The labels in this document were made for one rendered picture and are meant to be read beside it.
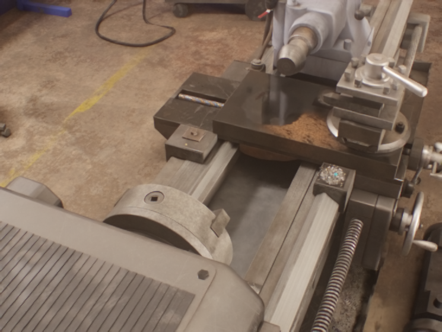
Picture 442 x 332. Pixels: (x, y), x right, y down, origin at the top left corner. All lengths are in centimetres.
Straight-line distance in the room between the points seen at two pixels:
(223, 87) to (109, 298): 129
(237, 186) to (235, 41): 244
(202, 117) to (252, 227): 40
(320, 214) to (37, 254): 89
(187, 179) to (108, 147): 156
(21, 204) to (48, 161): 226
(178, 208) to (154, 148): 208
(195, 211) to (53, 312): 38
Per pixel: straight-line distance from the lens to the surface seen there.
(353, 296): 188
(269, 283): 134
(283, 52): 160
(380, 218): 163
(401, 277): 250
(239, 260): 152
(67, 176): 297
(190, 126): 170
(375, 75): 147
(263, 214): 164
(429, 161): 168
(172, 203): 98
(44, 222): 81
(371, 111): 147
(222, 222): 101
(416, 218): 164
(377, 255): 174
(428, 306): 216
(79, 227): 79
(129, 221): 99
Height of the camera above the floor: 190
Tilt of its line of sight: 41 degrees down
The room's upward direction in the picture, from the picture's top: straight up
